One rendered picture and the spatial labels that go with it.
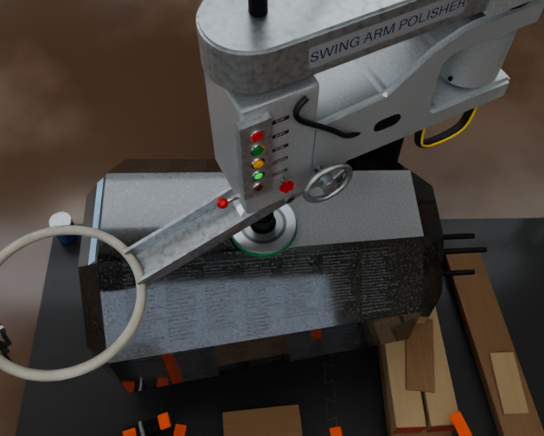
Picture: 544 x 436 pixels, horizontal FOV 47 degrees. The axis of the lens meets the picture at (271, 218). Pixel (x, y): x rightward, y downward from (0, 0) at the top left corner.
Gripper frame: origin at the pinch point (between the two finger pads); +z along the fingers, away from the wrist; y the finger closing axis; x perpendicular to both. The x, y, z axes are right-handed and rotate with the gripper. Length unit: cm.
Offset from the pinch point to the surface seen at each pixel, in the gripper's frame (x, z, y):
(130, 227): 11, -1, 54
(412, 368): -77, 57, 116
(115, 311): -4.2, 11.3, 35.5
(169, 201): 11, -2, 70
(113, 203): 23, -1, 55
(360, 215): -35, -7, 113
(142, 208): 15, -2, 61
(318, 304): -45, 9, 87
